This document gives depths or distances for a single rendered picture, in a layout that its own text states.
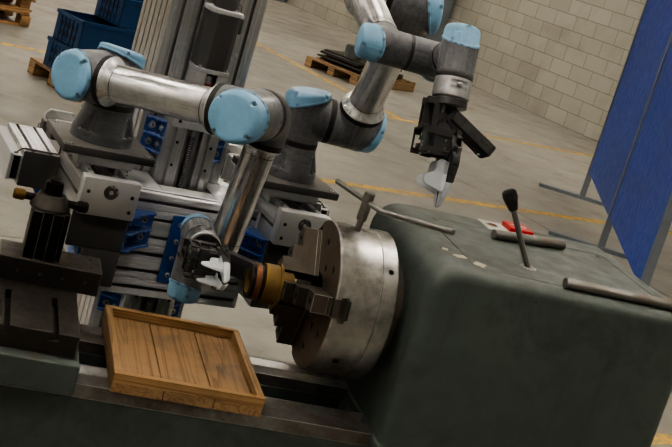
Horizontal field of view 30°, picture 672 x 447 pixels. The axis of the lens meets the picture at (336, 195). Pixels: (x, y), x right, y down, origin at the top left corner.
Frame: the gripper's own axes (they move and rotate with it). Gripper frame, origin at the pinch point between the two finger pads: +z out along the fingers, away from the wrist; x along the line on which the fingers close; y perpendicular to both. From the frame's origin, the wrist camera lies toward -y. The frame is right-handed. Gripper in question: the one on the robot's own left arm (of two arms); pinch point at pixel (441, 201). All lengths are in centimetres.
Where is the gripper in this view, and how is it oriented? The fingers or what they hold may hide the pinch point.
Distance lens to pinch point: 248.4
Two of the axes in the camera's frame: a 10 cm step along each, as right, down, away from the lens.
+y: -9.3, -2.1, -2.9
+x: 3.0, -0.5, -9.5
